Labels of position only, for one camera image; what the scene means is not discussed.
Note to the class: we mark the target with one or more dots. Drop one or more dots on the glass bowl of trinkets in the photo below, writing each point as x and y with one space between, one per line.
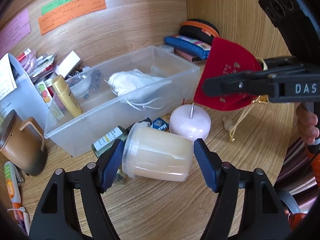
85 82

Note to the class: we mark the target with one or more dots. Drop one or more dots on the right hand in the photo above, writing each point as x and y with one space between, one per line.
306 124

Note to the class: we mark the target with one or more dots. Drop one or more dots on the gold lotion bottle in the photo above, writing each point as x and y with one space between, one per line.
66 96

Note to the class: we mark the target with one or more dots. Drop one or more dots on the stack of booklets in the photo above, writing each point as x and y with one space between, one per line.
46 67

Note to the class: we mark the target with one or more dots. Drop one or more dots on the cream candle jar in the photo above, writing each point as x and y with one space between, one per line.
156 154

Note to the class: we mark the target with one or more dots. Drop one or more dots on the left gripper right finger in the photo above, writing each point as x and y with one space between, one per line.
263 216

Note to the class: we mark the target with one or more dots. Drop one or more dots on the sticker sheet with characters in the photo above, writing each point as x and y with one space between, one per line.
48 99

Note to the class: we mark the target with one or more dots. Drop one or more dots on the pink item in bag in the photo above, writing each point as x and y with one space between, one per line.
29 63

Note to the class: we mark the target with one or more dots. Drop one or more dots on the orange sticky note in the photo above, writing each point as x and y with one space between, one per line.
68 11

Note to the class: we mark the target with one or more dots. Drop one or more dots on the blue colourful pouch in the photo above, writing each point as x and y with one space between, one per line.
189 45

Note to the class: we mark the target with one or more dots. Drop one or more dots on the white cloth pouch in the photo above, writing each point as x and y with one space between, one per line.
137 89

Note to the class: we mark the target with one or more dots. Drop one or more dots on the white paper sheet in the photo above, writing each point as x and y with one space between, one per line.
7 81

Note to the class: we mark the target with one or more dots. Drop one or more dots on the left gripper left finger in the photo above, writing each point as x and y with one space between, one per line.
56 216

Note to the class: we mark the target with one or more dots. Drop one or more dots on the small white round case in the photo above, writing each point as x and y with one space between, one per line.
167 48

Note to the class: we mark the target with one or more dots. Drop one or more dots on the white file holder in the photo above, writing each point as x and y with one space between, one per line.
24 99

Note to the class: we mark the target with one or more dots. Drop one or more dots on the black orange zip case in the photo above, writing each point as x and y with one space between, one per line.
199 29

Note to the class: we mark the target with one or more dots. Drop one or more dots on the pink wallet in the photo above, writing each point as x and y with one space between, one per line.
188 57

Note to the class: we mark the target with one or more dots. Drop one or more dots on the green sticky note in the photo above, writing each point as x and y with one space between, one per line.
65 1

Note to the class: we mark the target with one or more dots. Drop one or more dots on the clear plastic storage bin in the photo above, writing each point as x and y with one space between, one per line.
103 110

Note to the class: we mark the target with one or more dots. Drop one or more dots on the dark green pump bottle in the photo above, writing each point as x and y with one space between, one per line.
106 141

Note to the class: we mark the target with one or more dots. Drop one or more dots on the red drawstring pouch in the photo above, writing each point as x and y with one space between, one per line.
226 58

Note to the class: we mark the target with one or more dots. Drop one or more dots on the blue Max staples box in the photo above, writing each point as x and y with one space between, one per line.
160 124

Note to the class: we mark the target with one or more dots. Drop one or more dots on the white rectangular box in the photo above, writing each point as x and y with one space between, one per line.
71 61

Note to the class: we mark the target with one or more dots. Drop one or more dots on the orange white tube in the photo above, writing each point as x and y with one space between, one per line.
13 180

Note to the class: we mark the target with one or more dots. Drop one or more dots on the pink round box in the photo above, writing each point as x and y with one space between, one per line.
190 121

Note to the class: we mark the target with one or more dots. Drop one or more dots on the red white tube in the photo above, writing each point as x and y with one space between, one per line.
23 55

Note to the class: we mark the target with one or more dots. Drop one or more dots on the gourd charm with cord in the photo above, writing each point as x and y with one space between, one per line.
231 126

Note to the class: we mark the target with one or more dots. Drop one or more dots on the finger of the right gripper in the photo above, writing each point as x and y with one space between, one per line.
253 83

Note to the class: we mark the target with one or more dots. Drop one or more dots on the brown mug with lid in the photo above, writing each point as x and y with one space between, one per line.
23 143

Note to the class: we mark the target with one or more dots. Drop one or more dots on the pink sticky note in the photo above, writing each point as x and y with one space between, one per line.
17 29

